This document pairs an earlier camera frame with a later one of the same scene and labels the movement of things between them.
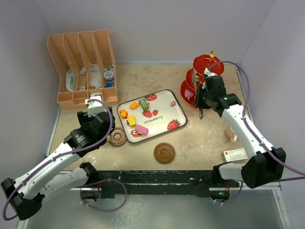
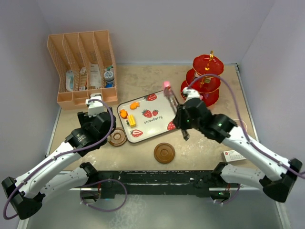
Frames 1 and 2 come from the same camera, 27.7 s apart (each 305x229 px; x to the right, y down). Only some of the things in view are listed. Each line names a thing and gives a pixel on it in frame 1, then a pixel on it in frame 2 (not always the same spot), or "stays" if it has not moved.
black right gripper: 198,102 -> 178,120
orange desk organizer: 85,65 stays
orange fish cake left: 123,113 stays
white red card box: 234,155 stays
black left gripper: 84,119 stays
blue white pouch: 70,80 stays
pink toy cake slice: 142,130 -> 166,83
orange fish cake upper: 134,105 stays
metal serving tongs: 201,111 -> 184,133
